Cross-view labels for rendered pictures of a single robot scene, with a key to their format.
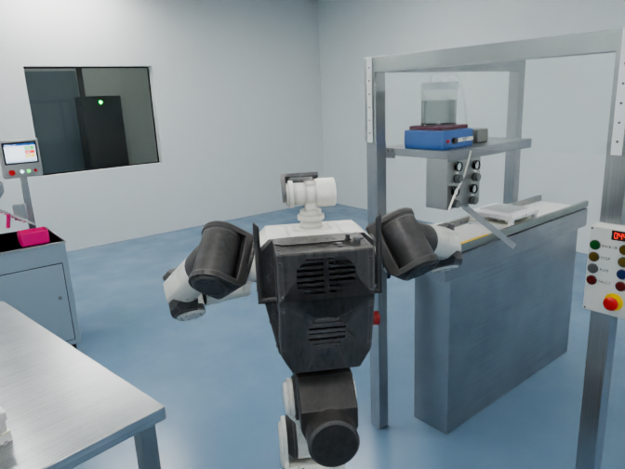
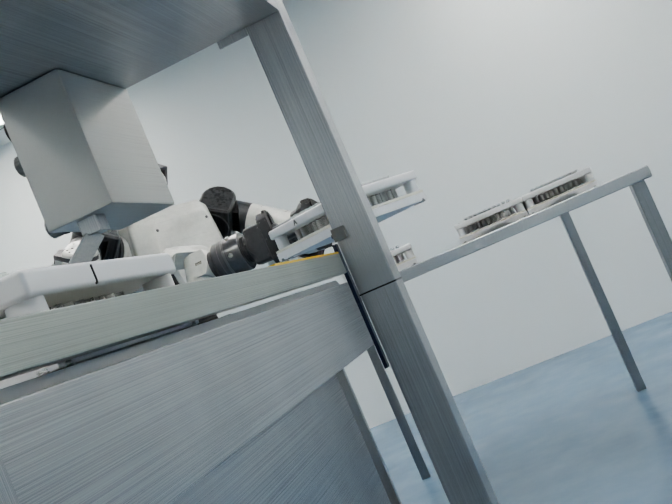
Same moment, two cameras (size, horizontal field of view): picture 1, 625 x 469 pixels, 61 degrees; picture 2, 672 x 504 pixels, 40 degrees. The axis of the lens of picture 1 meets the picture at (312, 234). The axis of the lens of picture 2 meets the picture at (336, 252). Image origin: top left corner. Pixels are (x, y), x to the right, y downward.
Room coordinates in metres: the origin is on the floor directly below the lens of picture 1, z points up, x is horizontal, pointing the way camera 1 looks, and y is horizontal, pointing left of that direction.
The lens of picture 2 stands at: (3.36, -1.22, 0.88)
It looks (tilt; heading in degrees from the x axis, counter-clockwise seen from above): 3 degrees up; 141
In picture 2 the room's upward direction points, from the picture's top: 23 degrees counter-clockwise
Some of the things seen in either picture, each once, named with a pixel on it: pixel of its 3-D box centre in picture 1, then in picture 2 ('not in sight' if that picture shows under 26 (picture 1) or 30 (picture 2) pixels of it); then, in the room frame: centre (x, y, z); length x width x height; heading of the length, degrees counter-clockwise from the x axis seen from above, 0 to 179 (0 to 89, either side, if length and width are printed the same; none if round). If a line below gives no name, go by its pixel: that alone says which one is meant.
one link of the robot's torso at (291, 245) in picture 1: (317, 288); (163, 266); (1.14, -0.01, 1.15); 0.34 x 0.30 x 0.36; 97
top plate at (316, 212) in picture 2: not in sight; (342, 205); (1.82, 0.08, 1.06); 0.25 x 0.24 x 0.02; 97
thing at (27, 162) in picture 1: (25, 187); not in sight; (3.49, 1.89, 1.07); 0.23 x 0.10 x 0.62; 127
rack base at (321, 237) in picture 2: not in sight; (351, 225); (1.82, 0.08, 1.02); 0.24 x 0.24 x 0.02; 7
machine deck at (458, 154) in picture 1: (455, 147); (73, 19); (2.36, -0.65, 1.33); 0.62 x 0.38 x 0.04; 129
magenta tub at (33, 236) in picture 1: (33, 236); not in sight; (3.18, 1.74, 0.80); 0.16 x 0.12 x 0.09; 127
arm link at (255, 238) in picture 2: not in sight; (253, 246); (1.65, -0.06, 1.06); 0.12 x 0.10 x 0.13; 39
